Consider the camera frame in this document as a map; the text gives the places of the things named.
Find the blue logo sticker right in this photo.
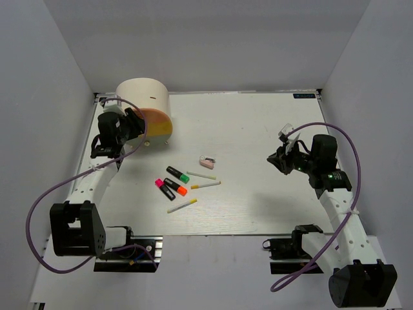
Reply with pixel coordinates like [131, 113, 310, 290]
[293, 93, 316, 99]

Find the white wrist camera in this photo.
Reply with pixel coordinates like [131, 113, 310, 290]
[100, 100, 126, 116]
[278, 123, 300, 155]

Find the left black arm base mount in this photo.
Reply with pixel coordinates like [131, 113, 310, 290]
[94, 236, 163, 273]

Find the white pen orange-yellow cap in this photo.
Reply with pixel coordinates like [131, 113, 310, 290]
[190, 181, 221, 190]

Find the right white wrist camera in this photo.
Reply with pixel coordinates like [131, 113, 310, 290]
[278, 123, 300, 155]

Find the pink white mini stapler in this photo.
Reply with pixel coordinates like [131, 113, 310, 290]
[199, 156, 216, 170]

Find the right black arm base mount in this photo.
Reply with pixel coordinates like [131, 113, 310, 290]
[262, 238, 312, 275]

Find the green cap black highlighter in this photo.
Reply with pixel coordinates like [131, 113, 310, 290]
[166, 166, 190, 184]

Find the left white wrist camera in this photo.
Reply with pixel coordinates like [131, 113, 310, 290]
[100, 100, 126, 116]

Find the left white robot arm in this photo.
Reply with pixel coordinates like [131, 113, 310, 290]
[50, 108, 145, 258]

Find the pink cap black highlighter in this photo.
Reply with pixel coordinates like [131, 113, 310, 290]
[155, 178, 176, 201]

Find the grey-green organizer bottom drawer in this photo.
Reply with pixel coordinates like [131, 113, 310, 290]
[125, 133, 172, 149]

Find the orange cap black highlighter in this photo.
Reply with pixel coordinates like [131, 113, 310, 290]
[163, 178, 188, 196]

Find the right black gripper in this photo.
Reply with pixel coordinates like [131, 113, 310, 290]
[267, 139, 318, 174]

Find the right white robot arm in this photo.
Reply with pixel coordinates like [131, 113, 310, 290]
[267, 134, 398, 308]

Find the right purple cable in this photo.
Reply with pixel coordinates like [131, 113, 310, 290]
[270, 122, 360, 293]

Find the white pen pale yellow cap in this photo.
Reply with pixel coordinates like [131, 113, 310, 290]
[186, 171, 217, 180]

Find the yellow organizer drawer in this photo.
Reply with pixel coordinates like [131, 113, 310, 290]
[147, 118, 173, 136]

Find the cream round drawer organizer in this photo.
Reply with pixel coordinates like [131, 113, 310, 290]
[115, 76, 174, 150]

